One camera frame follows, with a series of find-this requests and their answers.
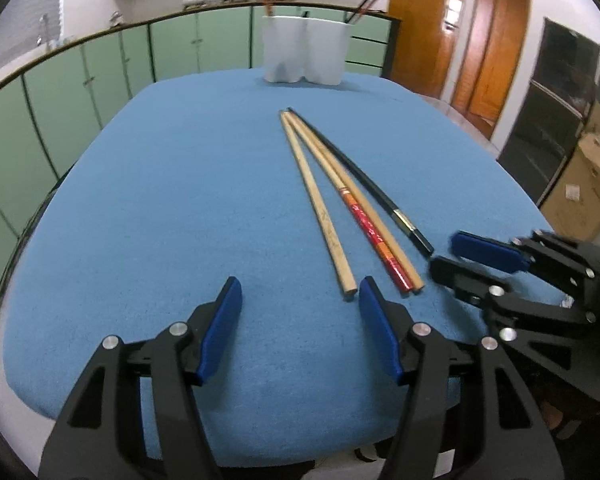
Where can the black chopstick gold band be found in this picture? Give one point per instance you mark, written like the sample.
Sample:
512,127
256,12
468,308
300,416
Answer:
367,2
365,185

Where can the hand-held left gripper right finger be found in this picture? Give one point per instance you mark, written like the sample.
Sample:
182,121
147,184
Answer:
380,330

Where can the white two-compartment utensil holder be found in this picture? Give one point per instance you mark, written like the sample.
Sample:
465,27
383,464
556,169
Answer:
325,50

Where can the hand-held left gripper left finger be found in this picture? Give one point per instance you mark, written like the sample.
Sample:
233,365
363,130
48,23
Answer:
220,330

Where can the light wooden chopstick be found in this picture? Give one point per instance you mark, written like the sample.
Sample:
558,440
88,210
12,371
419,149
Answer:
320,210
406,266

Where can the blue tablecloth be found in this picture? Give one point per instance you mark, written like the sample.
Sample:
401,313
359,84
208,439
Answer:
180,185

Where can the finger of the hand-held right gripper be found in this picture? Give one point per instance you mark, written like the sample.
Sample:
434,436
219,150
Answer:
485,252
455,272

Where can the white window blind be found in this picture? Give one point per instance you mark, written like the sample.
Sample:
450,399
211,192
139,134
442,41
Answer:
25,25

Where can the closed wooden door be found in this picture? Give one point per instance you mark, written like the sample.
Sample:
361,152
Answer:
420,35

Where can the open wooden doorway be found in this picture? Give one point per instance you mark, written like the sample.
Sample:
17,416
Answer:
495,60

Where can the green base cabinets with counter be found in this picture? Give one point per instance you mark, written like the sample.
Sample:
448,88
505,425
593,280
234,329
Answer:
55,110

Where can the small kettle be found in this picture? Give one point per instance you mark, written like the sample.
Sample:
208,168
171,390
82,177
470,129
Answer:
115,18

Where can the black glass-door cabinet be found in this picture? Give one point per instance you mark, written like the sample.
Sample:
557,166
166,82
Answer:
555,110

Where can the brown cardboard box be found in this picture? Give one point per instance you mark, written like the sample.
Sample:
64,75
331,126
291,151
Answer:
580,195

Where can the metal kitchen faucet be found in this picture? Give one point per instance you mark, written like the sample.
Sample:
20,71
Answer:
42,27

